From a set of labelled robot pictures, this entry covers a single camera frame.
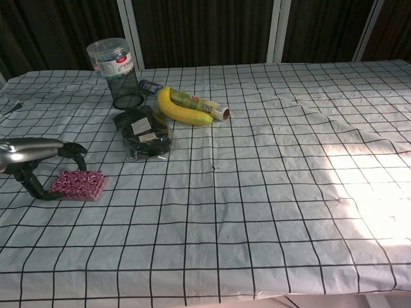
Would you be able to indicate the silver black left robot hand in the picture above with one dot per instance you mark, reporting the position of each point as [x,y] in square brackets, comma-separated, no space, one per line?
[29,150]

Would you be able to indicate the black mesh pen holder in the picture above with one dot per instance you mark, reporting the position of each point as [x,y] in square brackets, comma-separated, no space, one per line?
[126,93]

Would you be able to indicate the black items in clear bag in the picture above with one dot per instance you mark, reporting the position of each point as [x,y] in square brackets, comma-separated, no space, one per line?
[143,133]

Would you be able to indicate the clear plastic lidded jar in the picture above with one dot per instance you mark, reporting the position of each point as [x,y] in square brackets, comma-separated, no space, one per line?
[107,59]

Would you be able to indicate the blue white tube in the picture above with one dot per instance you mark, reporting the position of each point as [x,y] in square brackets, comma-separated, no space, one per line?
[149,86]

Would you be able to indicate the yellow banana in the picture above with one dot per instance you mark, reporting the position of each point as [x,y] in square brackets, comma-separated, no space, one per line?
[180,112]

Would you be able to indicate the green cling wrap roll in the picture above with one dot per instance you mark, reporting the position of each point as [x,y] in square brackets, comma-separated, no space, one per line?
[199,104]

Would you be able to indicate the dark brown curtain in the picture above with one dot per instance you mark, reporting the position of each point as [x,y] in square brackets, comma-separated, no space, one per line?
[205,29]

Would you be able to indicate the white black grid tablecloth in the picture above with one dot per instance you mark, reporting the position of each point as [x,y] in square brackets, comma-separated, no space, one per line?
[244,192]

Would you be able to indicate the white frame post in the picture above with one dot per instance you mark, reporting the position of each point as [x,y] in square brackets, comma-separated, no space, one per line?
[277,29]
[130,32]
[367,30]

